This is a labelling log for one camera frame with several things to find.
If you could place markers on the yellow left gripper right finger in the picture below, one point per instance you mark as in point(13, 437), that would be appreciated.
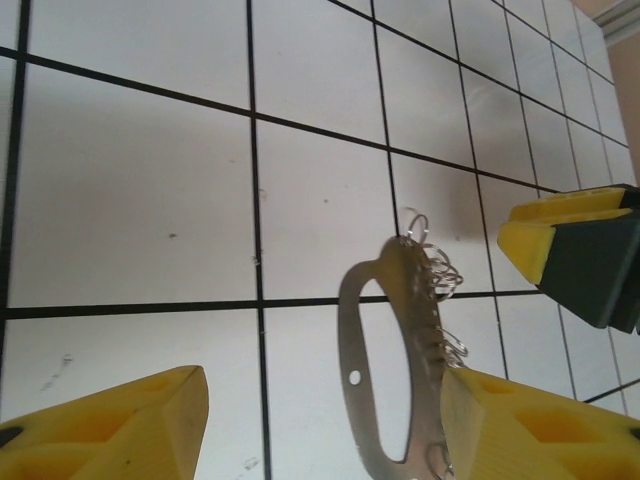
point(525, 430)

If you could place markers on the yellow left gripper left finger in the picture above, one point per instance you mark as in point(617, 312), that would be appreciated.
point(125, 430)

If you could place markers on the aluminium frame post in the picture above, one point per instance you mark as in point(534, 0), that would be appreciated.
point(620, 20)

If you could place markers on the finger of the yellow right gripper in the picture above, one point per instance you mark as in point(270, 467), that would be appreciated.
point(585, 260)

